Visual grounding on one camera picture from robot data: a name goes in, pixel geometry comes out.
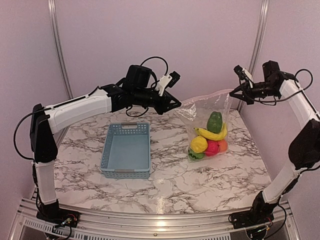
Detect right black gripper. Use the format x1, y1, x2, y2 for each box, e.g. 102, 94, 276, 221
229, 79, 280, 105

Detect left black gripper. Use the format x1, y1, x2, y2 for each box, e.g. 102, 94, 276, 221
133, 87, 182, 115

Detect dark green toy pepper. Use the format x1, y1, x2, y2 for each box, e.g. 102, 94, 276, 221
206, 111, 223, 134

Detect clear zip top bag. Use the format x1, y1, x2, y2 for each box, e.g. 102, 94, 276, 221
175, 89, 233, 163

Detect yellow toy bananas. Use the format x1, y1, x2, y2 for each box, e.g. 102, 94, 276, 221
193, 122, 228, 141

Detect yellow toy pear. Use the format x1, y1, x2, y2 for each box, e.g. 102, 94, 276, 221
189, 135, 208, 153

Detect orange toy orange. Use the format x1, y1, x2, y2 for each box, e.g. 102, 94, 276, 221
217, 139, 228, 153

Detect green toy apple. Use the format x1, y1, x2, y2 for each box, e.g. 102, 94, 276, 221
188, 148, 205, 161

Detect red toy apple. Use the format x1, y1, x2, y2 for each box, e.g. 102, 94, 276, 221
204, 140, 220, 157

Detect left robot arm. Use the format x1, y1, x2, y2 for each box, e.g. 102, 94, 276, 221
16, 84, 182, 223

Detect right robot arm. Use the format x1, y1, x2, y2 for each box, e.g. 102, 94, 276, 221
229, 66, 320, 228

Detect light blue plastic basket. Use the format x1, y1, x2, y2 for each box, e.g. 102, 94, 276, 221
99, 122, 151, 179

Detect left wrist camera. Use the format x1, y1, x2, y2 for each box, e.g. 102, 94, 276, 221
122, 56, 181, 97

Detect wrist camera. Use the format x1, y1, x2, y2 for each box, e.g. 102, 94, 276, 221
233, 59, 282, 87
122, 56, 181, 97

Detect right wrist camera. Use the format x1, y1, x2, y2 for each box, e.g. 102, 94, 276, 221
233, 59, 282, 87

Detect right aluminium frame post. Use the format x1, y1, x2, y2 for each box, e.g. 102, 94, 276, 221
237, 0, 270, 112

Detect aluminium frame post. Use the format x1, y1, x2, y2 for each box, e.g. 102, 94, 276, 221
47, 0, 74, 100
237, 0, 270, 112

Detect left aluminium frame post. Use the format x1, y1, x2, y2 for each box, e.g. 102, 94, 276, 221
47, 0, 74, 100

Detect front aluminium rail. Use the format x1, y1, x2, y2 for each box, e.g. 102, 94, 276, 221
7, 197, 301, 240

